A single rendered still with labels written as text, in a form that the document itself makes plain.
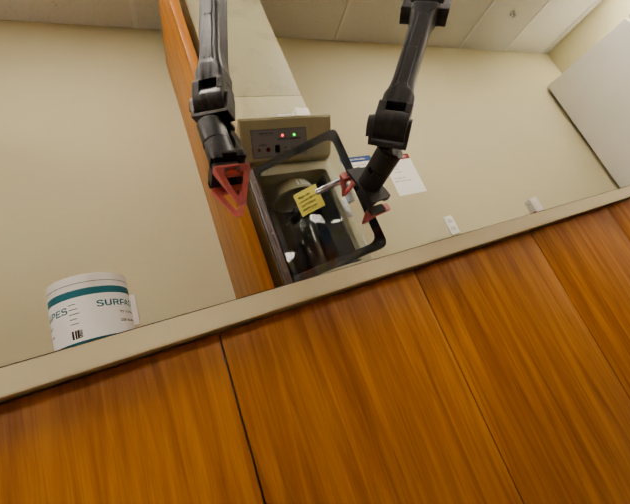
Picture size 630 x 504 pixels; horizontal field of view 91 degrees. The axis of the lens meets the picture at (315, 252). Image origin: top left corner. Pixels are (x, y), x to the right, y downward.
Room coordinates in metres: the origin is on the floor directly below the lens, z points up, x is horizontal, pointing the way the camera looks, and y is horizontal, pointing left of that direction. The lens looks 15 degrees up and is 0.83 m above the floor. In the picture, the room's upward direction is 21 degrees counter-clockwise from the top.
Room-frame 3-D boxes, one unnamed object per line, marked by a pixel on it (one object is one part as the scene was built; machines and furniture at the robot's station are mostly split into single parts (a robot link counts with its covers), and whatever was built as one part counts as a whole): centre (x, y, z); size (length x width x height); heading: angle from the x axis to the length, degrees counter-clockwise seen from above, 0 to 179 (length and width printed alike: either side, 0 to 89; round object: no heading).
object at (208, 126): (0.53, 0.11, 1.27); 0.07 x 0.06 x 0.07; 174
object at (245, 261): (0.99, 0.24, 1.64); 0.49 x 0.03 x 1.40; 25
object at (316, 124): (0.89, -0.05, 1.46); 0.32 x 0.12 x 0.10; 115
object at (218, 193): (0.54, 0.11, 1.14); 0.07 x 0.07 x 0.09; 27
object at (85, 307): (0.58, 0.45, 1.02); 0.13 x 0.13 x 0.15
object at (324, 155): (0.84, -0.04, 1.19); 0.30 x 0.01 x 0.40; 81
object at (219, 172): (0.52, 0.10, 1.14); 0.07 x 0.07 x 0.09; 27
